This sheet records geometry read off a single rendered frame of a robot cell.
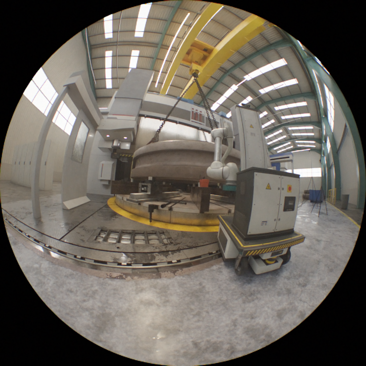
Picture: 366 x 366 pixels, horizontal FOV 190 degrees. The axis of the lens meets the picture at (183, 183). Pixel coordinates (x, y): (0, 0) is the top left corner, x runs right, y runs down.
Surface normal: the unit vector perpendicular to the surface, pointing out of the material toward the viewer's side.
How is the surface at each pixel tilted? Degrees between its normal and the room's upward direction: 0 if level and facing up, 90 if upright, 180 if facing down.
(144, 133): 90
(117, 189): 90
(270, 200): 90
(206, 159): 90
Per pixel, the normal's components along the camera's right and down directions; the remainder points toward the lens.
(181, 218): -0.10, -0.04
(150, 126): 0.39, 0.00
